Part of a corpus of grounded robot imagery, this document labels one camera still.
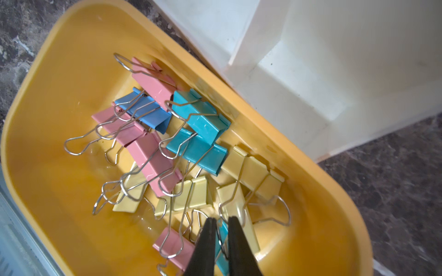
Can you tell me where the white desktop file organizer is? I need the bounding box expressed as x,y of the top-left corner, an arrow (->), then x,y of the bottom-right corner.
155,1 -> 442,161

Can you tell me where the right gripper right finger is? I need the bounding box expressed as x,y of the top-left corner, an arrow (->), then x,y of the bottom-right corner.
228,216 -> 262,276

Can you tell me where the teal binder clip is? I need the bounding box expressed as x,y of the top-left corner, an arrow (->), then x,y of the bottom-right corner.
215,218 -> 229,276
159,128 -> 228,177
158,89 -> 231,160

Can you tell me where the yellow plastic storage box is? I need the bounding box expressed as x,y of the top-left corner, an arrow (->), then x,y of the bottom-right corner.
1,1 -> 373,276

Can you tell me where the blue binder clip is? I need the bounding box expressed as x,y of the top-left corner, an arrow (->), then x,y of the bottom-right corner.
93,88 -> 172,140

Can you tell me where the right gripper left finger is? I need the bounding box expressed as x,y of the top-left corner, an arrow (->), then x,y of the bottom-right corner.
183,218 -> 217,276

